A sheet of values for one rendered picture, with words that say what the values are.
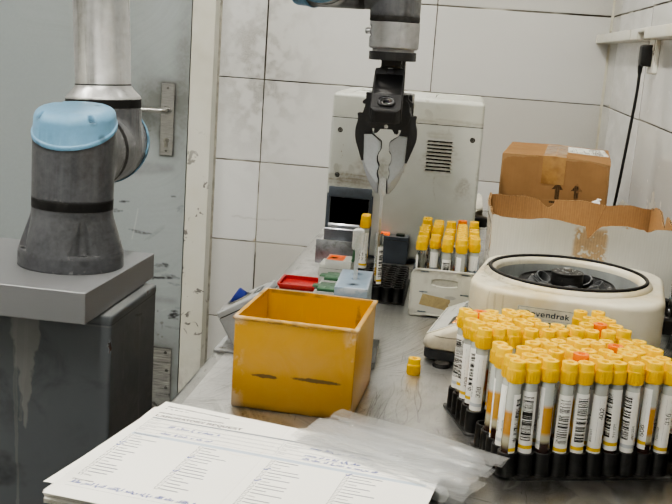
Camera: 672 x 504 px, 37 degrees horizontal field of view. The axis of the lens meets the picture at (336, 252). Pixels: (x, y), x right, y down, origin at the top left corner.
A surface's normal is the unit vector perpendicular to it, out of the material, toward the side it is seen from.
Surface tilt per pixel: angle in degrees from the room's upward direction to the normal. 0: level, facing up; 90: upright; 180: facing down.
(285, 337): 90
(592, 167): 88
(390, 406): 0
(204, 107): 90
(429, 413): 0
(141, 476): 0
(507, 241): 91
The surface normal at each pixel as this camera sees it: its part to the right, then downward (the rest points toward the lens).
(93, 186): 0.66, 0.19
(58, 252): 0.06, -0.11
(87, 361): -0.14, 0.19
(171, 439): 0.07, -0.98
